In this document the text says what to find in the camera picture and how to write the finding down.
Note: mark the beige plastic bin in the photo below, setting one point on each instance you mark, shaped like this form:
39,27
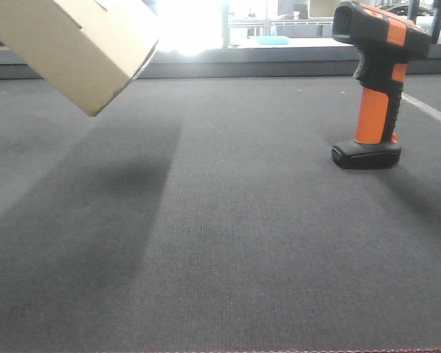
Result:
322,8

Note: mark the cyan foam pad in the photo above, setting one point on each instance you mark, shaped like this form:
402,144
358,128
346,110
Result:
272,40

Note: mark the orange black barcode scanner gun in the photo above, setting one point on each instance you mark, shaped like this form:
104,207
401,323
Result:
386,44

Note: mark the brown cardboard package box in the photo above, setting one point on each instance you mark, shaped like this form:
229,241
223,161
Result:
89,50

